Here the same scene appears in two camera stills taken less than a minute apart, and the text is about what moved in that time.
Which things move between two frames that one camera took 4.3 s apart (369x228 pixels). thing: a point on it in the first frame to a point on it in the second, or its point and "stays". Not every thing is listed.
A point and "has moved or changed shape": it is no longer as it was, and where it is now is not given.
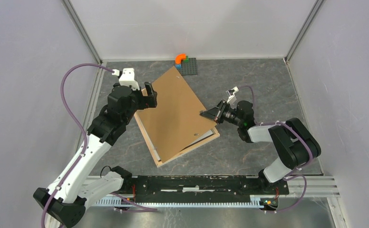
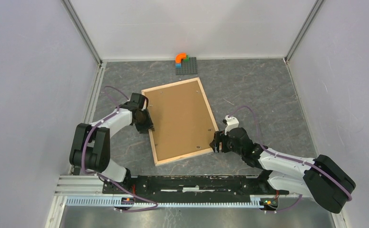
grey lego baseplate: (189, 67) stays
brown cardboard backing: (176, 123) has moved or changed shape
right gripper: (214, 113) to (214, 144)
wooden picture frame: (159, 164) has moved or changed shape
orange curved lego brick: (178, 58) stays
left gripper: (147, 101) to (149, 125)
